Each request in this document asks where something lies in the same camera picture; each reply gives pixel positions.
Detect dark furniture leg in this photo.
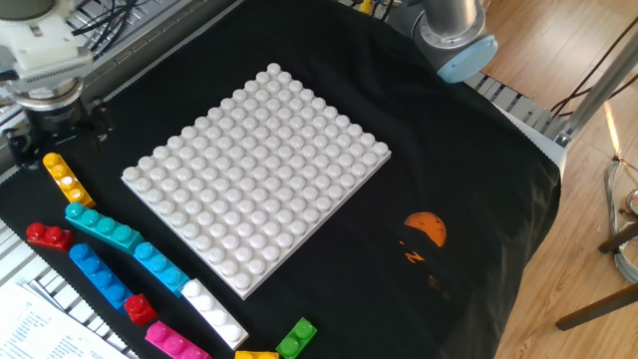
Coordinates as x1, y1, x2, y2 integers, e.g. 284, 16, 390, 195
554, 283, 638, 333
597, 221, 638, 254

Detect red single-stud brick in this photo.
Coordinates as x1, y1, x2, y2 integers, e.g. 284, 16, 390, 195
123, 292, 159, 327

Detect green two-stud brick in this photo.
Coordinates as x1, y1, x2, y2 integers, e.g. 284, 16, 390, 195
275, 316, 319, 359

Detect white studded baseplate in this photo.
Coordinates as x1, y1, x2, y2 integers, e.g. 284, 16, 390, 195
121, 62, 393, 301

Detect pink three-stud brick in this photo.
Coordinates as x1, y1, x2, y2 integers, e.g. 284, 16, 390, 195
144, 319, 213, 359

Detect grey cable bundle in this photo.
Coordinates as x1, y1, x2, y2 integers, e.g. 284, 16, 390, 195
602, 157, 638, 285

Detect black cloth with orange print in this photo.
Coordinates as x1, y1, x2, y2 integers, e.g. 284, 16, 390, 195
0, 0, 563, 359

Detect aluminium frame post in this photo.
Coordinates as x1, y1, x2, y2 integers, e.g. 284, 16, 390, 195
553, 29, 638, 149

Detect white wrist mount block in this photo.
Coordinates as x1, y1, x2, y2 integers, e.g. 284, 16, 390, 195
0, 17, 95, 84

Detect dark red floor cable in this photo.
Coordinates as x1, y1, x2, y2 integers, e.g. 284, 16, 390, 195
549, 14, 638, 120

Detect blue four-stud brick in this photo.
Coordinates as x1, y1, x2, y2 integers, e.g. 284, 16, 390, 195
68, 242, 135, 314

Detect light blue three-stud brick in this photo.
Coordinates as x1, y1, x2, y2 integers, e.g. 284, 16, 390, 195
132, 241, 191, 299

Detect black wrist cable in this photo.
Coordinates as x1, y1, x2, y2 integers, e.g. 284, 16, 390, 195
71, 0, 144, 57

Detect yellow four-stud brick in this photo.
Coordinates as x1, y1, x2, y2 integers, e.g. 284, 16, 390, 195
42, 152, 97, 209

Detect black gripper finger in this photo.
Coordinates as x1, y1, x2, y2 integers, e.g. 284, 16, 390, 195
4, 124, 36, 170
87, 99, 114, 152

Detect white four-stud brick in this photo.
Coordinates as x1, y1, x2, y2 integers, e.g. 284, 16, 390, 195
179, 277, 249, 351

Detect teal four-stud brick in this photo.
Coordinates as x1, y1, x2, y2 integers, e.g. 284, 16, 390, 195
64, 201, 146, 255

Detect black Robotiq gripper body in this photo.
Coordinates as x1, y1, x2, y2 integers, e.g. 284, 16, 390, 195
23, 98, 86, 135

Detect printed white paper sheets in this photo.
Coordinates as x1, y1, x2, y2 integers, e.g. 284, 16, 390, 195
0, 281, 132, 359

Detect red two-stud brick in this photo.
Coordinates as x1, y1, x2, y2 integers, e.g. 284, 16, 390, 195
25, 221, 76, 252

